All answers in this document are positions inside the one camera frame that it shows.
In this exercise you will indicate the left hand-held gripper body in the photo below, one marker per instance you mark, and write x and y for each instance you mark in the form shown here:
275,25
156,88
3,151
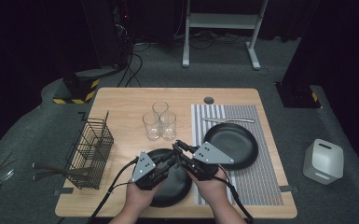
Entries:
147,174

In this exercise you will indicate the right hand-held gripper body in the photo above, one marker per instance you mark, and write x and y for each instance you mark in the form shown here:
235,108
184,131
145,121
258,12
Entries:
208,155

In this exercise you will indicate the black plate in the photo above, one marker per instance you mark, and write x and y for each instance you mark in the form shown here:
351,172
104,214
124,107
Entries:
177,186
239,143

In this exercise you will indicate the clear drinking glass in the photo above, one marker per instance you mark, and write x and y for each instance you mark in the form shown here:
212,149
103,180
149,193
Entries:
160,107
150,127
168,129

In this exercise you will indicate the silver table knife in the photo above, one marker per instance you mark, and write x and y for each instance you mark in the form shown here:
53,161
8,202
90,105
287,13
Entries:
230,120

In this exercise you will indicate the person's left hand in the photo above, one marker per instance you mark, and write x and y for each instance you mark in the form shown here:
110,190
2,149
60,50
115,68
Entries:
140,200

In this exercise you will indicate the person's right hand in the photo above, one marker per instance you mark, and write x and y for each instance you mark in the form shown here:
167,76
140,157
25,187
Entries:
216,193

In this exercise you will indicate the grey table grommet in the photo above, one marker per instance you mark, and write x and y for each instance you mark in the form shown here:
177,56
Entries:
209,100

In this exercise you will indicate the grey striped placemat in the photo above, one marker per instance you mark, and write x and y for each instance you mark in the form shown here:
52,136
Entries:
261,186

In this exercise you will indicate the grey tape strip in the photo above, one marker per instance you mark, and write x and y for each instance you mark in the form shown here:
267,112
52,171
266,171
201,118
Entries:
62,192
289,188

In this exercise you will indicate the black pillar stand base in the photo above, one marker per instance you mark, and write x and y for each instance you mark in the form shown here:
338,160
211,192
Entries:
295,96

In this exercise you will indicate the black yellow striped stand base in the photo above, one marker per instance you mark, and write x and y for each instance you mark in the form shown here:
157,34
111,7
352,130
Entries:
80,87

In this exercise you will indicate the white box-shaped device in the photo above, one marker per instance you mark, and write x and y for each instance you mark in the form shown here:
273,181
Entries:
323,161

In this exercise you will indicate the black equipment rack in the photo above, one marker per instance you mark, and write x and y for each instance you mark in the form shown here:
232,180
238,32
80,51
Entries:
105,37

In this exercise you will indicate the white metal stand frame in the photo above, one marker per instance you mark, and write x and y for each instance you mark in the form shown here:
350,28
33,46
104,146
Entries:
223,21

